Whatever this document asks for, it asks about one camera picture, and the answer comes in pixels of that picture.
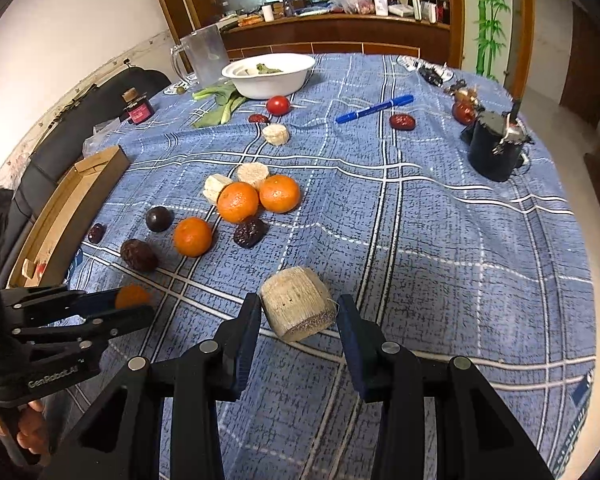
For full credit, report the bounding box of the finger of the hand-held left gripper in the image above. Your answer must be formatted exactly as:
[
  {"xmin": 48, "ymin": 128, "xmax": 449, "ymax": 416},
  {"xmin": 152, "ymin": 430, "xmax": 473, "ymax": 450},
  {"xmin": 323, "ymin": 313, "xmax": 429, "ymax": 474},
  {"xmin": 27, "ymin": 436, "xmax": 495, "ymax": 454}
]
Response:
[
  {"xmin": 1, "ymin": 284, "xmax": 120, "ymax": 329},
  {"xmin": 11, "ymin": 304, "xmax": 157, "ymax": 362}
]

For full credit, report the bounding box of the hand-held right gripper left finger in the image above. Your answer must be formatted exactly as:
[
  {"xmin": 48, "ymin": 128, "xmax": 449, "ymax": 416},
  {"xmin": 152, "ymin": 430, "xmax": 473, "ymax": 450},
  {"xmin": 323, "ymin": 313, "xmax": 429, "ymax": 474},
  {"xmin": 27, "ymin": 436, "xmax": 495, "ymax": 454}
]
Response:
[{"xmin": 40, "ymin": 292, "xmax": 263, "ymax": 480}]

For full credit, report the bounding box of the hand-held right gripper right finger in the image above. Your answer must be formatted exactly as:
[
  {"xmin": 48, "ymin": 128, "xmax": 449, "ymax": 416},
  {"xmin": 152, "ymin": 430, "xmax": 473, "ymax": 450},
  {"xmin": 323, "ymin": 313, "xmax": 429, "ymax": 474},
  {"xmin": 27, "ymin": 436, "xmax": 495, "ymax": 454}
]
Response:
[{"xmin": 336, "ymin": 294, "xmax": 556, "ymax": 480}]

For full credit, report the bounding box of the orange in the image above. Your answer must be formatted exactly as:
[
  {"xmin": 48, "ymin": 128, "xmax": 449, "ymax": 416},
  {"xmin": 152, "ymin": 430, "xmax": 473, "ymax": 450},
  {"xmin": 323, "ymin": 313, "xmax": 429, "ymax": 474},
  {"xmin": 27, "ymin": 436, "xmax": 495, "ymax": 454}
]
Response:
[
  {"xmin": 258, "ymin": 174, "xmax": 301, "ymax": 214},
  {"xmin": 173, "ymin": 217, "xmax": 214, "ymax": 258},
  {"xmin": 115, "ymin": 284, "xmax": 152, "ymax": 310},
  {"xmin": 216, "ymin": 181, "xmax": 260, "ymax": 224}
]

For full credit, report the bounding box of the wrinkled brown dried jujube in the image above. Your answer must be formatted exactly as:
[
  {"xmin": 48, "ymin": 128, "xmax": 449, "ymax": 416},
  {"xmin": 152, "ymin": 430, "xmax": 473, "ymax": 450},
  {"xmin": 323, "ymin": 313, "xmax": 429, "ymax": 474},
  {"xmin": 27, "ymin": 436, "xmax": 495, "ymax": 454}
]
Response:
[{"xmin": 120, "ymin": 239, "xmax": 159, "ymax": 273}]

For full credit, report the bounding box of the large sugarcane chunk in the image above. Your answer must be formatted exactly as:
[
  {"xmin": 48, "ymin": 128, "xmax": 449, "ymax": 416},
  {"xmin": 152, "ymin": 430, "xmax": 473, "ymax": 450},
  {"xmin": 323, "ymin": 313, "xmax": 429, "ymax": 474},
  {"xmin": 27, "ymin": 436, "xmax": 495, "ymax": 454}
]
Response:
[{"xmin": 258, "ymin": 267, "xmax": 337, "ymax": 343}]

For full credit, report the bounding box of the shallow cardboard box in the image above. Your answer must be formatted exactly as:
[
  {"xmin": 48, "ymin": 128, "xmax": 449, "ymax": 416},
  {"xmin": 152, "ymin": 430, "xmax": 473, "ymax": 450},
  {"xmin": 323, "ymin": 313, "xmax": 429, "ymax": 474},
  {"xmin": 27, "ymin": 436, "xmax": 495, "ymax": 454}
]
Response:
[{"xmin": 6, "ymin": 145, "xmax": 131, "ymax": 288}]

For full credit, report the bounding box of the dark round plum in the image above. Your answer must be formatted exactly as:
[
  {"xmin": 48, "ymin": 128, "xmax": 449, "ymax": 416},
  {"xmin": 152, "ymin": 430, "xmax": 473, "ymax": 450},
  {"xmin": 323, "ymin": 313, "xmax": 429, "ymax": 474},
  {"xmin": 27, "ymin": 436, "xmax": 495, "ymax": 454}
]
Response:
[{"xmin": 145, "ymin": 206, "xmax": 174, "ymax": 233}]

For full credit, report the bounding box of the person's left hand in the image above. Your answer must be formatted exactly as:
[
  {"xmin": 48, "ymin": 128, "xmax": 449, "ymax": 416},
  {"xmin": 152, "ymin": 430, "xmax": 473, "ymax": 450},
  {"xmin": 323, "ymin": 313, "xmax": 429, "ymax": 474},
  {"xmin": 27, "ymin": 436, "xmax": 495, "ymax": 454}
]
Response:
[{"xmin": 0, "ymin": 399, "xmax": 49, "ymax": 456}]

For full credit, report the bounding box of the blue plaid tablecloth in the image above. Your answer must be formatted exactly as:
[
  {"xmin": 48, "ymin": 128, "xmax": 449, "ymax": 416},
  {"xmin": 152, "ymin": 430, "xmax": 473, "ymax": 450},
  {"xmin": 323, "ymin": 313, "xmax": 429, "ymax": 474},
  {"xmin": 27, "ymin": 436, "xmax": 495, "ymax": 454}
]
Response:
[{"xmin": 45, "ymin": 52, "xmax": 598, "ymax": 480}]

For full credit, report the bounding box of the dark dried jujube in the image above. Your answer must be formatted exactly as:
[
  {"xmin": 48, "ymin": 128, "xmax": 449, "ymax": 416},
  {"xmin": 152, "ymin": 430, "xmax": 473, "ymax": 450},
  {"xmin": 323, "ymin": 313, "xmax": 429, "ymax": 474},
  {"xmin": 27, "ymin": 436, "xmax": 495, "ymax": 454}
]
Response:
[{"xmin": 233, "ymin": 216, "xmax": 269, "ymax": 249}]

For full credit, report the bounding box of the clear plastic bag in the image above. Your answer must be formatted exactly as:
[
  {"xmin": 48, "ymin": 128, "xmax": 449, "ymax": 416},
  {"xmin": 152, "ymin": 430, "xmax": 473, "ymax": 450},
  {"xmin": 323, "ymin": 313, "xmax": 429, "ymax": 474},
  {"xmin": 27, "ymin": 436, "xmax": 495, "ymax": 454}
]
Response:
[{"xmin": 82, "ymin": 120, "xmax": 121, "ymax": 156}]

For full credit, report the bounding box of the black sofa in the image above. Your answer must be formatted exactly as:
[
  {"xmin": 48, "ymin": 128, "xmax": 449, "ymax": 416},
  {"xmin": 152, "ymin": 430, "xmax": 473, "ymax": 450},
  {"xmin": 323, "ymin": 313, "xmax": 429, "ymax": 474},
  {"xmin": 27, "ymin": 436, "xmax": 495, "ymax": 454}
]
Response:
[{"xmin": 0, "ymin": 67, "xmax": 173, "ymax": 281}]

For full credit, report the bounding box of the small bottle with red label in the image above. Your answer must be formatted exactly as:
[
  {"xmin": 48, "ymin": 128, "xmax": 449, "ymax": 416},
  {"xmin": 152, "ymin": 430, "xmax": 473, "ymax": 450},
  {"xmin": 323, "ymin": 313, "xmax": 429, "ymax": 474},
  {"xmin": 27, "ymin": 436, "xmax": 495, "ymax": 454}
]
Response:
[{"xmin": 121, "ymin": 88, "xmax": 153, "ymax": 126}]

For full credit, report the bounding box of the black mug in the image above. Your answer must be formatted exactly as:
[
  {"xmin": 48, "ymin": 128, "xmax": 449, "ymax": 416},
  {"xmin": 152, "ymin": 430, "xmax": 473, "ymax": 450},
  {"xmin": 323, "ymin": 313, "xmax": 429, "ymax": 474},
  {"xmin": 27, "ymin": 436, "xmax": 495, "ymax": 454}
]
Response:
[{"xmin": 467, "ymin": 110, "xmax": 533, "ymax": 182}]

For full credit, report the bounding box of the green leafy vegetable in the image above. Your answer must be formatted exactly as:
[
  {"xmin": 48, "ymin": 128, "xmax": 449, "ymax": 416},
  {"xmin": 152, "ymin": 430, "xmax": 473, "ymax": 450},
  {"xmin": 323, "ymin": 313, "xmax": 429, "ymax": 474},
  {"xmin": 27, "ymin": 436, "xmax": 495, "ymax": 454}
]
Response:
[{"xmin": 191, "ymin": 82, "xmax": 248, "ymax": 128}]

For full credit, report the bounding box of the blue marker pen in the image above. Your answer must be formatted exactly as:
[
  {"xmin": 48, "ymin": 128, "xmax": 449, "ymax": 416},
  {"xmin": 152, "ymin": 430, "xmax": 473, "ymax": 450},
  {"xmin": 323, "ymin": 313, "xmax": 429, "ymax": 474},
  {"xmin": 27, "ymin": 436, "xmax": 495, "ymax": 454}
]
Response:
[{"xmin": 335, "ymin": 94, "xmax": 415, "ymax": 125}]

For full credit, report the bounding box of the dark red round fruit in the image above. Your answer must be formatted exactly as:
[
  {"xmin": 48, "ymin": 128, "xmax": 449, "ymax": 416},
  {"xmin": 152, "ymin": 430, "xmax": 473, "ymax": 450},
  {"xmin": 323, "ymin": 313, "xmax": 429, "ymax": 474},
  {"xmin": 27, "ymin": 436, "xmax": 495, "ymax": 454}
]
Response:
[{"xmin": 452, "ymin": 101, "xmax": 477, "ymax": 126}]

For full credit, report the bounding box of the clear plastic pitcher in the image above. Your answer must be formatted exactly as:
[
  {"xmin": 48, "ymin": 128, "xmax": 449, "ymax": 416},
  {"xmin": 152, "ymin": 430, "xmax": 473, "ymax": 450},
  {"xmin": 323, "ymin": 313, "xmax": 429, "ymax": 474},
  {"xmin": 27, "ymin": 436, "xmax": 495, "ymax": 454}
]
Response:
[{"xmin": 170, "ymin": 25, "xmax": 229, "ymax": 87}]

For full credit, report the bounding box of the white bowl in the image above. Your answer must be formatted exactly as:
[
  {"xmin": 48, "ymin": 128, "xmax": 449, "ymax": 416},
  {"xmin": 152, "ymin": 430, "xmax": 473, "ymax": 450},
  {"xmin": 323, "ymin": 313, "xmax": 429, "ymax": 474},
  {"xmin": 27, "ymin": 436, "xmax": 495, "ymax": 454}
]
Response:
[{"xmin": 221, "ymin": 53, "xmax": 316, "ymax": 100}]

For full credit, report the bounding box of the black key bunch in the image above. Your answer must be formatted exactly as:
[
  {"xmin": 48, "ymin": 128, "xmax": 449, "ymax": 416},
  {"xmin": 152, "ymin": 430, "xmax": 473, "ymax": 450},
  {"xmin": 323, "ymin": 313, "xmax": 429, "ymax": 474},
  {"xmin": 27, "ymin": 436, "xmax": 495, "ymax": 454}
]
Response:
[{"xmin": 417, "ymin": 62, "xmax": 453, "ymax": 86}]

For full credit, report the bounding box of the wooden sideboard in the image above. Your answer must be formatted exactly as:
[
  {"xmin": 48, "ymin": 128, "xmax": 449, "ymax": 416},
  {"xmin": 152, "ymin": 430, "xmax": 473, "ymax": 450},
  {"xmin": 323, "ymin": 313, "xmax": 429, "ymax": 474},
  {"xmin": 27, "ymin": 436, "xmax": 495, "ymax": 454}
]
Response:
[{"xmin": 220, "ymin": 12, "xmax": 453, "ymax": 68}]

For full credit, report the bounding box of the brown wooden door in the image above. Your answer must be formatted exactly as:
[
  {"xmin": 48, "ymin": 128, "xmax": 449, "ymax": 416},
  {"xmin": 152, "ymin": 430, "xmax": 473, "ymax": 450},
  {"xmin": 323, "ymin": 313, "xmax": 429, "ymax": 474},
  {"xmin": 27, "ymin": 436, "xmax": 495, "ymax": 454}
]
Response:
[{"xmin": 560, "ymin": 2, "xmax": 600, "ymax": 126}]

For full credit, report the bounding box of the brown keychain ornament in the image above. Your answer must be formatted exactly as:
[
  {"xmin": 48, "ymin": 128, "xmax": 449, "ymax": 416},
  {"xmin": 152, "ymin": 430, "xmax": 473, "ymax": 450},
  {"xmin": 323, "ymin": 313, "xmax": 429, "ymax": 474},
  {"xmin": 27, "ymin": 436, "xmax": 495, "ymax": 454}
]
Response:
[{"xmin": 445, "ymin": 85, "xmax": 481, "ymax": 106}]

